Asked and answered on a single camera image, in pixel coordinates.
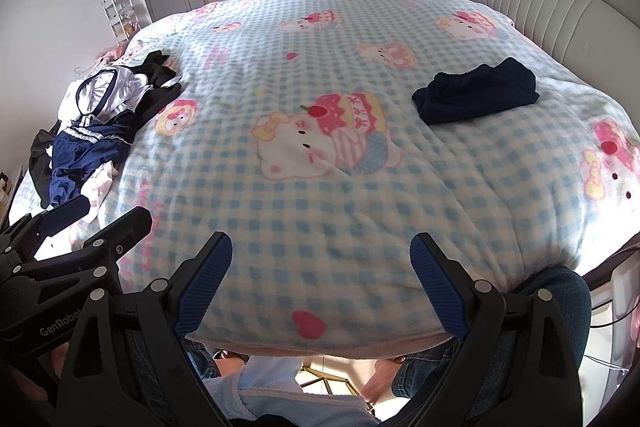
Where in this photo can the white bedside unit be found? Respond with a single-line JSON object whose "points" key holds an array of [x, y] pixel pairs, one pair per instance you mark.
{"points": [[620, 287]]}

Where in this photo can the black garment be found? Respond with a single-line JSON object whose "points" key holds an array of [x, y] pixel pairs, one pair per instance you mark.
{"points": [[155, 79]]}

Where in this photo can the blue checked cartoon blanket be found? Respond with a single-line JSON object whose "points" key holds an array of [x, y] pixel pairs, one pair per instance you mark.
{"points": [[300, 57]]}

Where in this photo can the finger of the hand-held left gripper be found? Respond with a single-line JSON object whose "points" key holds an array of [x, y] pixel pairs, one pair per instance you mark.
{"points": [[55, 219], [125, 232]]}

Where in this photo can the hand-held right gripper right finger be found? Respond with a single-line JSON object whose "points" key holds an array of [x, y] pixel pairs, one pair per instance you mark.
{"points": [[440, 289]]}

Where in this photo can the white shelf rack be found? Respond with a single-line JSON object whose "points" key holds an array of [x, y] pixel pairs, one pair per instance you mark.
{"points": [[120, 14]]}

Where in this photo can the folded navy garment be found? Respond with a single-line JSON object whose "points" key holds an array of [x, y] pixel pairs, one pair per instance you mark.
{"points": [[475, 94]]}

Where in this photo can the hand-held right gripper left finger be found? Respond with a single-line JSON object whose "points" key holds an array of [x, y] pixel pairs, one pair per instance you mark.
{"points": [[205, 289]]}

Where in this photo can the gold metal frame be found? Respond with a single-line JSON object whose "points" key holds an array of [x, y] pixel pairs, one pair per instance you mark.
{"points": [[325, 382]]}

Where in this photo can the person's left hand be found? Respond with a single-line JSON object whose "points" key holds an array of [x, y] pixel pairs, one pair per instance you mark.
{"points": [[35, 389]]}

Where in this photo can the dark cloth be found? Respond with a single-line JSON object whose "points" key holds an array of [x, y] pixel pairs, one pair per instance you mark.
{"points": [[40, 157]]}

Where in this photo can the light blue cloth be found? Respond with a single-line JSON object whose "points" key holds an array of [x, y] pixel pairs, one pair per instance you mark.
{"points": [[280, 394]]}

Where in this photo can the navy skirt with white trim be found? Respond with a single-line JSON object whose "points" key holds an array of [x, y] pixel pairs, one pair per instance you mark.
{"points": [[80, 157]]}

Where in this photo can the white and pink garment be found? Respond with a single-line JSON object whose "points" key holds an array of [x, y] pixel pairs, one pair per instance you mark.
{"points": [[102, 187]]}

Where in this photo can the person's leg in jeans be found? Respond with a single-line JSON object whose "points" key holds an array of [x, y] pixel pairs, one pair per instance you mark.
{"points": [[550, 307]]}

